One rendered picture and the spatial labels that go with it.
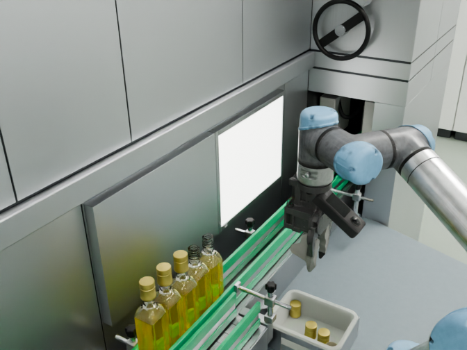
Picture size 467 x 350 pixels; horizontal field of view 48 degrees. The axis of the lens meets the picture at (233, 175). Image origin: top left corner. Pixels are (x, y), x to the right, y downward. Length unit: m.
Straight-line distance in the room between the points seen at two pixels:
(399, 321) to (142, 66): 1.08
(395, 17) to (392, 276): 0.87
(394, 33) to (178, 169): 0.92
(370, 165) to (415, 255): 1.10
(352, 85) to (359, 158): 1.08
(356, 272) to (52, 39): 1.28
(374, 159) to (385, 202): 1.19
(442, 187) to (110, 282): 0.76
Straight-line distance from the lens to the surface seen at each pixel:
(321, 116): 1.02
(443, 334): 0.82
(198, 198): 1.49
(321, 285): 1.83
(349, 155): 0.95
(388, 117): 2.00
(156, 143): 1.29
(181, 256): 1.25
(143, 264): 1.38
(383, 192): 2.13
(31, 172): 1.08
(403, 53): 1.92
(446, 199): 0.98
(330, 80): 2.04
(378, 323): 1.72
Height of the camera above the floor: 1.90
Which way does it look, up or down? 28 degrees down
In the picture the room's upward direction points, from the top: 1 degrees counter-clockwise
